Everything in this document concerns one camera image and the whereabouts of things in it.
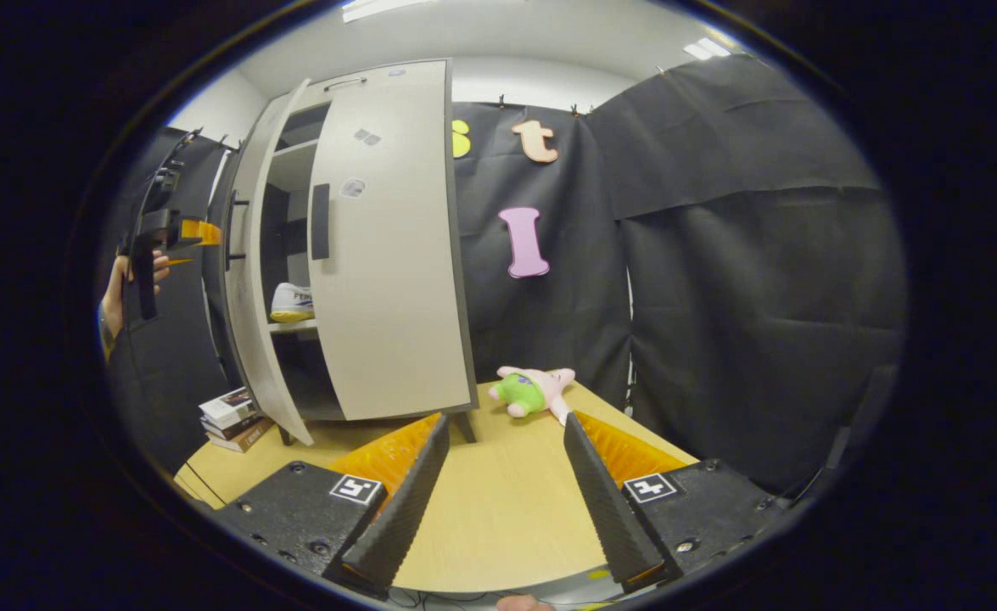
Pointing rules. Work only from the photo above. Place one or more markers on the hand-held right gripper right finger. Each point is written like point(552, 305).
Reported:
point(613, 509)

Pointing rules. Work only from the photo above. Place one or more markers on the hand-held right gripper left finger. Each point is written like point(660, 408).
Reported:
point(405, 509)

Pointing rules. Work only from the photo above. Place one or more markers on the white shoe cabinet door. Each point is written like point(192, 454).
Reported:
point(388, 280)
point(248, 339)

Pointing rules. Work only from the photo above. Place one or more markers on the white grey shoe cabinet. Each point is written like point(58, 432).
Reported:
point(294, 165)

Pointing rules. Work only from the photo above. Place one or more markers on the white yellow-soled shoe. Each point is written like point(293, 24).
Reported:
point(292, 303)

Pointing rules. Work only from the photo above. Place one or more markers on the green pink plush toy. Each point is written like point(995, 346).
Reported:
point(519, 392)

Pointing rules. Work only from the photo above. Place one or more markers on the white cover book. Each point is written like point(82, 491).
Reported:
point(226, 406)

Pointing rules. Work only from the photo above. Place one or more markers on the brown cover book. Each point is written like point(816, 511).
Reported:
point(248, 437)

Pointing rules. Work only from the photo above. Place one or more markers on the dark cover book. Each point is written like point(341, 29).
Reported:
point(231, 427)

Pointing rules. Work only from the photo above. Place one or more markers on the large ceiling light panel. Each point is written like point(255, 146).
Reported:
point(379, 7)

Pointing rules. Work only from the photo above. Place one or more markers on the small ceiling light panel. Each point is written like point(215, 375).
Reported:
point(706, 48)

